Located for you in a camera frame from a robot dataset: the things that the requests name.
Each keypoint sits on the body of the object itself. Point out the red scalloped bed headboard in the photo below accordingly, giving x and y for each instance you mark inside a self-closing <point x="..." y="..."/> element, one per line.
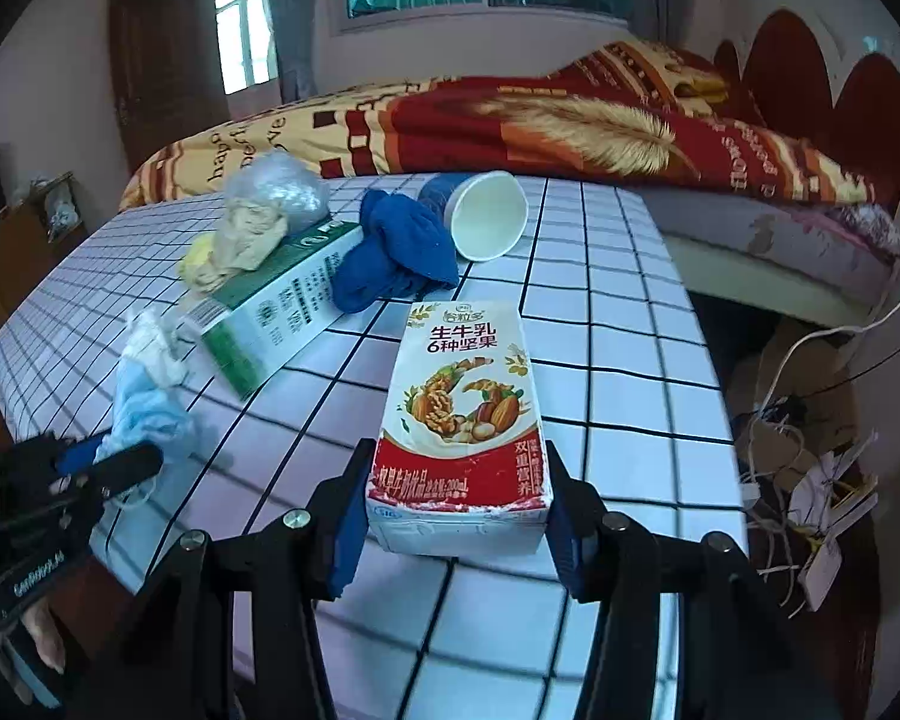
<point x="795" y="67"/>

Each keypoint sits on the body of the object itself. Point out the blue cloth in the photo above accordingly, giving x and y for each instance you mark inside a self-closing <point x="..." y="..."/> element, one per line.
<point x="397" y="247"/>

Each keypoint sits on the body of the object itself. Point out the cardboard box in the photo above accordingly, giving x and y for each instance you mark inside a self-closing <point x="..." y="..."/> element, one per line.
<point x="772" y="360"/>

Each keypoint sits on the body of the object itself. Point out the blue face mask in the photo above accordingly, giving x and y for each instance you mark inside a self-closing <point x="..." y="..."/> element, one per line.
<point x="146" y="412"/>

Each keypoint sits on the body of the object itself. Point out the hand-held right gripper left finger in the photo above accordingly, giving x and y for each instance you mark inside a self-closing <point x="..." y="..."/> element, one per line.
<point x="343" y="540"/>

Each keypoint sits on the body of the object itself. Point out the crumpled clear plastic wrap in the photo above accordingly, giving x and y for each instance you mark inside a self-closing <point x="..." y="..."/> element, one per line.
<point x="277" y="184"/>

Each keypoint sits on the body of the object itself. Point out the red and yellow printed blanket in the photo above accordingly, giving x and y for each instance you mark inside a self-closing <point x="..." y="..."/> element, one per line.
<point x="495" y="120"/>

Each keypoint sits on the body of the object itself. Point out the white paper tags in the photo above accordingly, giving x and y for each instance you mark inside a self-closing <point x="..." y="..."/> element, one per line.
<point x="832" y="532"/>

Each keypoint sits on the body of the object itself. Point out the red and white milk carton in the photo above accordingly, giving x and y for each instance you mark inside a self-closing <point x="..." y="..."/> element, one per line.
<point x="457" y="405"/>

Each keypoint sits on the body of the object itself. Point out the green and white carton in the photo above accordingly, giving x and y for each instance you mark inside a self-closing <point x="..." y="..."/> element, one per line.
<point x="285" y="300"/>

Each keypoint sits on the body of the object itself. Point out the yellow cloth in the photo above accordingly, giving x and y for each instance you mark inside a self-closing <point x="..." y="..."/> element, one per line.
<point x="199" y="262"/>

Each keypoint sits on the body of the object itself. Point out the brown wooden door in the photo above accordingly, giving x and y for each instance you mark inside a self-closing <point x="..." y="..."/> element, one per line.
<point x="165" y="67"/>

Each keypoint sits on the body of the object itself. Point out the crumpled white tissue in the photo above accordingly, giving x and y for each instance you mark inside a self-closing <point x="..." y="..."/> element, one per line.
<point x="154" y="352"/>

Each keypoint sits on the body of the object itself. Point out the wooden cabinet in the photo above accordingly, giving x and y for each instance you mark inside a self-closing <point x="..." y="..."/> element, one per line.
<point x="15" y="255"/>

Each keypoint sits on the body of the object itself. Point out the white checked tablecloth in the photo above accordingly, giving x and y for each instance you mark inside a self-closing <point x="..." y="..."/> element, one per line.
<point x="615" y="390"/>

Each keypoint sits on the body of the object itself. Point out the person's left hand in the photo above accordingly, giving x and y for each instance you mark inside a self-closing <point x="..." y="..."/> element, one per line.
<point x="41" y="634"/>

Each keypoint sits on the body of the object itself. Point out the blue paper cup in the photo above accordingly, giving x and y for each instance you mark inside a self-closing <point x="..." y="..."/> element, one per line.
<point x="487" y="217"/>

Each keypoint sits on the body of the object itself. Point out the bed mattress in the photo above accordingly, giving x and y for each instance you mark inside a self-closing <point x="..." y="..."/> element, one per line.
<point x="757" y="240"/>

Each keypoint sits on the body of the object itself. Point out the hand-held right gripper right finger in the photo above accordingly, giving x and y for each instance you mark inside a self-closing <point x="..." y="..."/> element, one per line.
<point x="570" y="544"/>

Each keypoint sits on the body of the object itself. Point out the small window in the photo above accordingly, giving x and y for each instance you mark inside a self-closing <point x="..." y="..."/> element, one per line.
<point x="244" y="22"/>

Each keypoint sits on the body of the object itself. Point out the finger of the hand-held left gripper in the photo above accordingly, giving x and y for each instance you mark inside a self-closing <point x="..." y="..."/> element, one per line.
<point x="79" y="454"/>
<point x="127" y="463"/>

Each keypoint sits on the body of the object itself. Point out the crumpled tan paper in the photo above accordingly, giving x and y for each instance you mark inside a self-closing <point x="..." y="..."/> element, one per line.
<point x="251" y="232"/>

